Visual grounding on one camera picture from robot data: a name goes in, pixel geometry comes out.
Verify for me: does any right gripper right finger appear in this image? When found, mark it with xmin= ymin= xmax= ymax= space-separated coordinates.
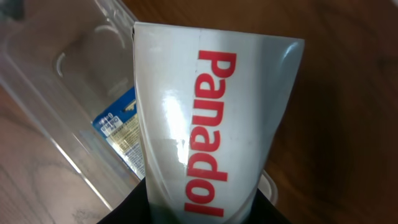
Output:
xmin=247 ymin=189 xmax=291 ymax=224

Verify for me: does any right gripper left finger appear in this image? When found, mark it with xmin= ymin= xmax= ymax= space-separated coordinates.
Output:
xmin=98 ymin=178 xmax=151 ymax=224

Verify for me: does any blue white medicine box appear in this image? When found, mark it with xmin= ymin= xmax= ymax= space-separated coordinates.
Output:
xmin=92 ymin=88 xmax=146 ymax=180

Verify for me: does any white Panadol box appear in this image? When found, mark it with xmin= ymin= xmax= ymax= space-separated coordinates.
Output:
xmin=133 ymin=22 xmax=305 ymax=223

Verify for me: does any clear plastic container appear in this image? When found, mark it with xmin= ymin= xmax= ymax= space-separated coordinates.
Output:
xmin=0 ymin=0 xmax=279 ymax=212

